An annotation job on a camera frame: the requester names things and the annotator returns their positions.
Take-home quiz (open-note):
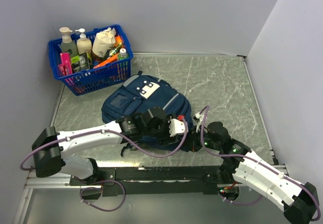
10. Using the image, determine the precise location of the pink box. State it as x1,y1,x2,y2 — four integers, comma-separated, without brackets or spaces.
58,52,73,76

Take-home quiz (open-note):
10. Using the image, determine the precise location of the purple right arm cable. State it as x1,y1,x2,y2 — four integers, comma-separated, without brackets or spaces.
199,105,321,221

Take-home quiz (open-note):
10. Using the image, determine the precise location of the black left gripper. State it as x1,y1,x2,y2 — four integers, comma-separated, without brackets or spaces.
144,114,179,146

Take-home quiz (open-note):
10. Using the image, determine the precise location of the blue plastic basket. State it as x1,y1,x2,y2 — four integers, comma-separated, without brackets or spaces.
48,24,133,96

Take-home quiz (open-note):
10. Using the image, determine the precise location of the beige paper bag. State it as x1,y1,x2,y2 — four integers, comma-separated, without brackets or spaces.
92,27,116,58

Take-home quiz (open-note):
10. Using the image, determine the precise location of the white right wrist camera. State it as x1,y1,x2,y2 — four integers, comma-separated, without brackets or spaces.
193,113,204,126

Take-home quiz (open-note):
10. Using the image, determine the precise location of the green black box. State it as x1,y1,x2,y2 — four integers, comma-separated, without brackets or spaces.
71,52,93,73

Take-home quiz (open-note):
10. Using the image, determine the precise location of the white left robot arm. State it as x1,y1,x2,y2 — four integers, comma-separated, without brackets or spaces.
32,107,177,185

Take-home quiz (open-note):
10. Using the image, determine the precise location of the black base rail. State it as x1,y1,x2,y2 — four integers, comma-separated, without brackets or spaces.
69,165,240,200

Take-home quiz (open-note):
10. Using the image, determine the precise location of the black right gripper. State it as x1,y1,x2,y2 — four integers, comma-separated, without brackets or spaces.
179,125,222,152

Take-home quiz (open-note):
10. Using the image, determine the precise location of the cream pump bottle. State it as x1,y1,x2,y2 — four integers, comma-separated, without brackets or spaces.
76,28,92,54

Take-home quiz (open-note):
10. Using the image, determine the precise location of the navy blue student backpack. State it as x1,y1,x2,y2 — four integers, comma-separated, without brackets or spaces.
100,70,195,157

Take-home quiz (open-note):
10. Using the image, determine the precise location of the green bottle white cap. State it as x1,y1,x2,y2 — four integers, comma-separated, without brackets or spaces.
117,48,129,61

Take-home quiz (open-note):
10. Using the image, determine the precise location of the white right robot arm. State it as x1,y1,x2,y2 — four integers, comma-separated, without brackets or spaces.
190,122,320,223

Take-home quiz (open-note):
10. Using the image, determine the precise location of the grey-green pump bottle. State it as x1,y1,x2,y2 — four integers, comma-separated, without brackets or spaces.
59,27,78,58

